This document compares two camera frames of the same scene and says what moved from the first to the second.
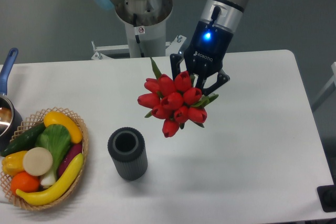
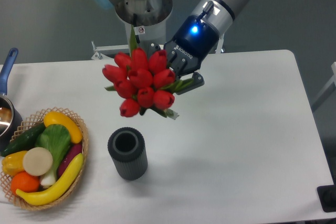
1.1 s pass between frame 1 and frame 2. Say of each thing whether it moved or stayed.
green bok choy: stayed
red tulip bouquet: moved
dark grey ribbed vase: stayed
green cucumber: stayed
